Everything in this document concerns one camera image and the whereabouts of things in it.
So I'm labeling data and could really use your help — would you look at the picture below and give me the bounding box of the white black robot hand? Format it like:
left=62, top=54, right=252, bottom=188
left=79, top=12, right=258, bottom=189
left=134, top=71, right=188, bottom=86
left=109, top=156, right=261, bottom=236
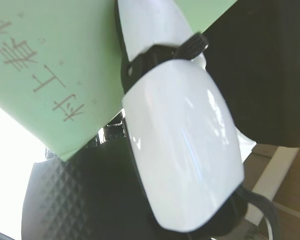
left=21, top=0, right=248, bottom=240

